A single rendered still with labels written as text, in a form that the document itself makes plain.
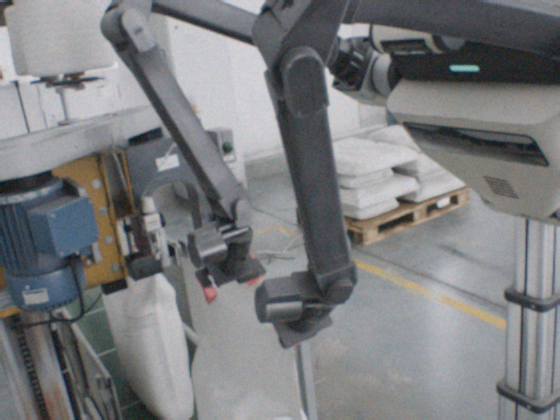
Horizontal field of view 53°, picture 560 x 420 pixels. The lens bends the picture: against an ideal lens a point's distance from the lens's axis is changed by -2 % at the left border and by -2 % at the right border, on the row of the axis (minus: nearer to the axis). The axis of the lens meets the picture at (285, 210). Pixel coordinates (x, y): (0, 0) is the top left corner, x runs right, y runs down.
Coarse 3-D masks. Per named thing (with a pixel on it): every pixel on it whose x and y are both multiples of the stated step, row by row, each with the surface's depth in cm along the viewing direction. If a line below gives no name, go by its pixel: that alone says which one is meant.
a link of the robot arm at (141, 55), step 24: (120, 24) 89; (144, 24) 90; (120, 48) 97; (144, 48) 91; (144, 72) 94; (168, 72) 97; (168, 96) 98; (168, 120) 99; (192, 120) 101; (192, 144) 102; (192, 168) 105; (216, 168) 105; (216, 192) 105; (240, 192) 108
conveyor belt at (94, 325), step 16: (96, 288) 294; (96, 304) 276; (80, 320) 261; (96, 320) 260; (96, 336) 245; (112, 336) 244; (96, 352) 232; (112, 352) 231; (112, 368) 219; (128, 384) 207; (128, 400) 198; (128, 416) 189; (144, 416) 188; (192, 416) 186
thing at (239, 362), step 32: (192, 288) 141; (224, 288) 131; (192, 320) 146; (224, 320) 117; (256, 320) 109; (224, 352) 122; (256, 352) 113; (288, 352) 104; (192, 384) 139; (224, 384) 123; (256, 384) 116; (288, 384) 107; (224, 416) 123; (256, 416) 115; (288, 416) 111
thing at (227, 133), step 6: (210, 132) 147; (216, 132) 144; (222, 132) 144; (228, 132) 145; (216, 138) 145; (222, 138) 145; (228, 138) 146; (216, 144) 146; (222, 144) 145; (222, 150) 145; (234, 150) 147; (222, 156) 146; (234, 156) 148; (228, 162) 147
